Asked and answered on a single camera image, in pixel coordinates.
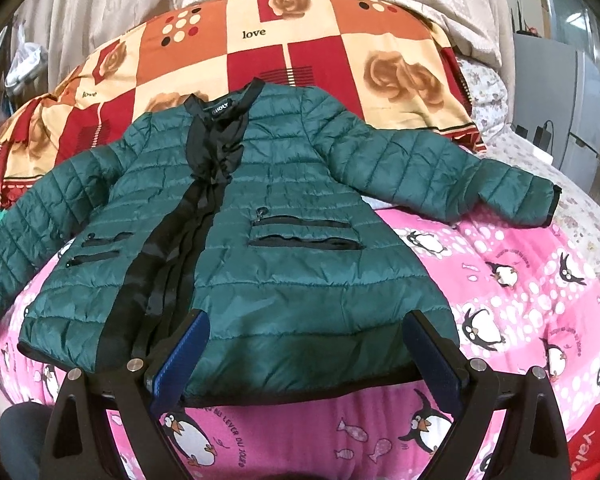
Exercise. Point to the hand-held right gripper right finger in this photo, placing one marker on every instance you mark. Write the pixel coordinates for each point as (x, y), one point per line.
(430, 360)

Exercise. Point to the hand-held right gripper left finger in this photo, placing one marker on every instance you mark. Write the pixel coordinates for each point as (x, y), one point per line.
(180, 360)

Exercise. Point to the green quilted puffer jacket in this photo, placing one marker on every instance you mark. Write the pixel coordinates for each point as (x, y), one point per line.
(305, 260)

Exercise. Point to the pink penguin print blanket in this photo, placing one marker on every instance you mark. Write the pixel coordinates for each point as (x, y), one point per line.
(505, 280)

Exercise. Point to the person's dark trouser leg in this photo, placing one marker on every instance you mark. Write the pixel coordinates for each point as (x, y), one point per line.
(22, 435)

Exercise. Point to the red printed cloth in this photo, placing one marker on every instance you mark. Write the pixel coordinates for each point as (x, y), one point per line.
(585, 450)

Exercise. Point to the black power adapter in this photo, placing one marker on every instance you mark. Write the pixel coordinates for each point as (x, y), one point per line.
(545, 135)

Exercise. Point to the grey refrigerator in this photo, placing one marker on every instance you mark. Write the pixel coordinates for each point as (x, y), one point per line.
(575, 110)

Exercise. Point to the clear plastic bag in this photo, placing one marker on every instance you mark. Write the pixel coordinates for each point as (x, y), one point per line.
(25, 65)

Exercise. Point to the red orange rose print quilt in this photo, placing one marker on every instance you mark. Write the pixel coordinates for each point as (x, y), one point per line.
(305, 50)

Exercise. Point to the beige patterned curtain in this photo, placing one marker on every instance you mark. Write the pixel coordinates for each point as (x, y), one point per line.
(130, 0)

